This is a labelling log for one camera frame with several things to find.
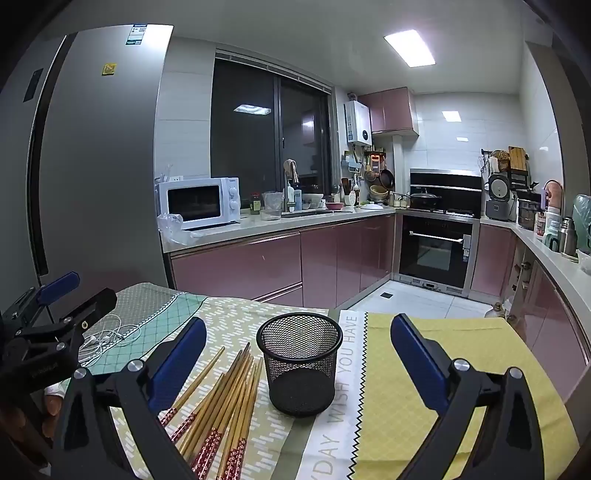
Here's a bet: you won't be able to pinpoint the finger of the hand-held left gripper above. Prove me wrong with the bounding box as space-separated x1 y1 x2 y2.
0 271 81 330
9 289 117 358

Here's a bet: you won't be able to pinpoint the black range hood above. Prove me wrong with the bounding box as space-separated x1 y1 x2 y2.
409 168 482 217

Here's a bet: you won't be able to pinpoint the light stone kitchen countertop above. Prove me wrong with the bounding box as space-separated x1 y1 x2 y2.
161 205 591 305

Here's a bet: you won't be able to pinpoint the grey rice cooker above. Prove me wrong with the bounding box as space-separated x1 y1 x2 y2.
485 173 515 221

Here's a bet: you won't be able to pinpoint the stainless steel thermos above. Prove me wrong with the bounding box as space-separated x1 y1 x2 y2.
560 217 578 257

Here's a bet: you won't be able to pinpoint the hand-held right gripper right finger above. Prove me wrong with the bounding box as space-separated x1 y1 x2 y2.
390 314 546 480

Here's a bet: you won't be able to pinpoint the metal kitchen faucet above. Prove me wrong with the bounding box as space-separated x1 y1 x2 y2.
283 159 301 213

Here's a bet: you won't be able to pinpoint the pink jug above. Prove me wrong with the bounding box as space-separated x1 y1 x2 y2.
542 180 564 208

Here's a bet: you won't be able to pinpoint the yellow cloth white lettered band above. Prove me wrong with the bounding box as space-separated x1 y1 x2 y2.
295 310 580 480

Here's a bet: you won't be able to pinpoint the pink kitchen base cabinets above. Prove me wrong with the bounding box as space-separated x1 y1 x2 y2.
470 224 591 398
170 213 398 309

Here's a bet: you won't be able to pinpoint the black wall storage rack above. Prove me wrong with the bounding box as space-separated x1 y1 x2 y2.
480 148 532 190

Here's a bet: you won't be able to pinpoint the green beige patterned tablecloth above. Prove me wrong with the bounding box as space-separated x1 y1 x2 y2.
44 282 342 480

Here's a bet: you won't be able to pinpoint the black mesh pen holder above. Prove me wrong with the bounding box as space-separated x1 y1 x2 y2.
256 313 344 418

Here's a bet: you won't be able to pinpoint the grey refrigerator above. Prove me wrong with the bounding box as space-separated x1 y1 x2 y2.
0 24 175 296

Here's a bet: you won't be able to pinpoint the white microwave oven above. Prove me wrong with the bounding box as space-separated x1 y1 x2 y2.
156 176 242 232

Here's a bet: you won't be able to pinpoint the pale green lidded container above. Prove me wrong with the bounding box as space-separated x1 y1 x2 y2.
542 208 561 250

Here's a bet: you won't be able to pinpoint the mint green plastic bag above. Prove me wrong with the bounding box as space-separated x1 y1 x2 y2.
573 194 591 250

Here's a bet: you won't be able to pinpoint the black cooking pot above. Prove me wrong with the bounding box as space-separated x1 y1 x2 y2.
517 198 541 230

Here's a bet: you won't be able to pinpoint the ceiling light panel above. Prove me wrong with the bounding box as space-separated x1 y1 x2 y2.
383 30 436 68

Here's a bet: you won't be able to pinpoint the clear plastic bag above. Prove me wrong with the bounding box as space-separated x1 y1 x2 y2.
157 212 204 245

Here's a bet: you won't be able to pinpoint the person's left hand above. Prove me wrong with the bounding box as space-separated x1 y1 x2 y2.
41 391 63 439

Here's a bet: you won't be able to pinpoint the dark sliding window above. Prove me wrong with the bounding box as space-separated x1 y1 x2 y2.
211 50 334 217

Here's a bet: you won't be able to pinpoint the white wired earphones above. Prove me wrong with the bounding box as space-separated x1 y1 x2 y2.
78 314 141 367

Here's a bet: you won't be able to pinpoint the black built-in oven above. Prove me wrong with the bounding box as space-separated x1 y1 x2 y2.
398 210 481 291

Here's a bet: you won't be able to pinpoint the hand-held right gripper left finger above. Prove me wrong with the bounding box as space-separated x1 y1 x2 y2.
50 318 207 480

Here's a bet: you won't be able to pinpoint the white wall water heater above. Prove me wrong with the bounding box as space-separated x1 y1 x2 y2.
344 99 373 145

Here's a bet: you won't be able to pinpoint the bunch of bamboo chopsticks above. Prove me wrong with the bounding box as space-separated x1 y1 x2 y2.
159 342 264 480

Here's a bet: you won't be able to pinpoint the black wok with lid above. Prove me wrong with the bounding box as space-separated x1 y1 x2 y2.
398 191 443 210

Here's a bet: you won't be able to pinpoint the clear plastic jug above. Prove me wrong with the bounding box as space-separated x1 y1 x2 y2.
262 191 283 221

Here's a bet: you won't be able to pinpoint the cluttered wall utensil rack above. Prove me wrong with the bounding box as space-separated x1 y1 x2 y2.
342 150 386 174

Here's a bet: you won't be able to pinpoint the pink wall cabinet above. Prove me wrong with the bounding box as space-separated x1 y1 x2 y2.
358 87 420 137

